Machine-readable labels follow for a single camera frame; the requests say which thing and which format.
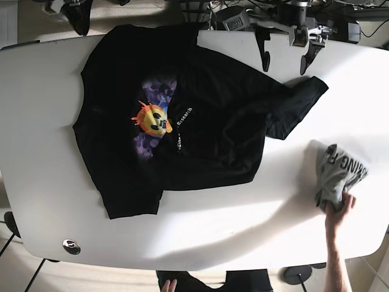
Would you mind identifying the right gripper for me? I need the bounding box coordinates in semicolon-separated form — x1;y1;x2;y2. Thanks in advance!
43;0;93;35

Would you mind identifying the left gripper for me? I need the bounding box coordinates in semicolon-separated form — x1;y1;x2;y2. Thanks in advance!
253;5;331;75

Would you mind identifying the black graphic print T-shirt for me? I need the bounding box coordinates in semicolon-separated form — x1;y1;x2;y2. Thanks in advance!
73;23;328;219

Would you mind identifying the grey Hugging Face T-shirt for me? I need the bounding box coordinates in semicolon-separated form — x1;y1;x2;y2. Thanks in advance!
315;144;369;212

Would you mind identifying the person's bare forearm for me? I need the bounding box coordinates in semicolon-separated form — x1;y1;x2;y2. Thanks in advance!
324;221;352;292

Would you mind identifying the person's hand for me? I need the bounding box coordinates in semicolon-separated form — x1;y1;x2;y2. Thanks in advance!
325;192;356;229

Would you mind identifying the person's second hand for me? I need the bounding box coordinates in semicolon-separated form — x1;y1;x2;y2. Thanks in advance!
161;279;177;292

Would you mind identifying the grey multi-socket box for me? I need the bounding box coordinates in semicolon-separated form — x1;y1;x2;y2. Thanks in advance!
221;6;250;32

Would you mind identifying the left silver table grommet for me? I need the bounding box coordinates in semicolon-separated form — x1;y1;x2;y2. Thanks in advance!
62;238;81;255

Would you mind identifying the black round stand base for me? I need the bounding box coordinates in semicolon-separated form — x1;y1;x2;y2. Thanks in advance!
283;265;312;285

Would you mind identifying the left black table leg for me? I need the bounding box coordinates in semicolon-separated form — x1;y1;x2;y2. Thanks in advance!
24;259;46;292

